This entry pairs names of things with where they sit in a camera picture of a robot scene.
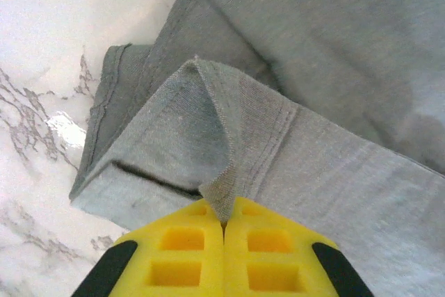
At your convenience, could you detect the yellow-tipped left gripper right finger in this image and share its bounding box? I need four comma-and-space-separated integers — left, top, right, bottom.
224, 196, 375, 297

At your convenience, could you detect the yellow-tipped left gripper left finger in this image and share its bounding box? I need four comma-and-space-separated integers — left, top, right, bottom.
71, 198, 223, 297

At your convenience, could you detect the grey long sleeve shirt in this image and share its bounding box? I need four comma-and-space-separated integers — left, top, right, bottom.
68, 0, 445, 297

